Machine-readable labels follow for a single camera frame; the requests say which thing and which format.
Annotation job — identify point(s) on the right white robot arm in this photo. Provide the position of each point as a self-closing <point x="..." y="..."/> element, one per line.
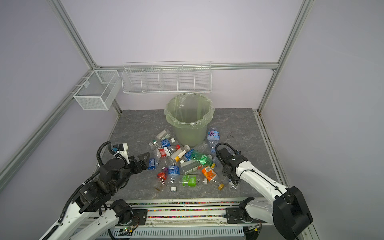
<point x="286" y="208"/>

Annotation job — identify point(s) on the clear bottle blue pink label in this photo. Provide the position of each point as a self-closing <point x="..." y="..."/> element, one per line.
<point x="213" y="138"/>

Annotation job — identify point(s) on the blue label bottle white cap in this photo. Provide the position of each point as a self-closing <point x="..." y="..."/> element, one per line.
<point x="187" y="156"/>

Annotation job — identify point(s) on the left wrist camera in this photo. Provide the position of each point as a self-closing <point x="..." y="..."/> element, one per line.
<point x="121" y="151"/>

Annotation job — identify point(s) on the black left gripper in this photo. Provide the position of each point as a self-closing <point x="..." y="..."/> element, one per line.
<point x="138" y="169"/>

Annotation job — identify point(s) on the green label clear bottle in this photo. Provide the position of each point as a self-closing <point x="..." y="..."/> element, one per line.
<point x="193" y="181"/>

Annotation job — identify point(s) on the red label clear bottle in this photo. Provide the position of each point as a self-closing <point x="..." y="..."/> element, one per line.
<point x="165" y="151"/>

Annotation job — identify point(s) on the clear square bottle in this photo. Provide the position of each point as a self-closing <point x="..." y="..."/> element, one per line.
<point x="165" y="134"/>

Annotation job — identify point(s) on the long white wire shelf basket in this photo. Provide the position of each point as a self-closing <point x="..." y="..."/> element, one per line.
<point x="167" y="77"/>

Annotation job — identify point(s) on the small white mesh basket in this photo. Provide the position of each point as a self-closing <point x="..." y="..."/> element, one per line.
<point x="99" y="90"/>

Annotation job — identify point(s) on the green crushed plastic bottle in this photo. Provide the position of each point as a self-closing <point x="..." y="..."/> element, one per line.
<point x="204" y="159"/>

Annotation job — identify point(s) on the red label small bottle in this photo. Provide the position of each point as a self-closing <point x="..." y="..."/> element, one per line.
<point x="161" y="179"/>

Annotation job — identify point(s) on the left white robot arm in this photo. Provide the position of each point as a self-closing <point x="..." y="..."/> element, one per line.
<point x="86" y="214"/>

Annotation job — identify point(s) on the blue label bottle back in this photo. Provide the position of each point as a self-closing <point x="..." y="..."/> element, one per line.
<point x="161" y="143"/>

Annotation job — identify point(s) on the green lined mesh waste bin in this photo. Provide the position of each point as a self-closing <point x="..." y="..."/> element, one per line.
<point x="189" y="114"/>

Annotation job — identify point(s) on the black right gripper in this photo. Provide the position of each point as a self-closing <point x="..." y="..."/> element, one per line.
<point x="223" y="171"/>

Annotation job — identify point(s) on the orange label bottle yellow cap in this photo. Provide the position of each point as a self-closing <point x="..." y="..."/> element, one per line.
<point x="213" y="178"/>

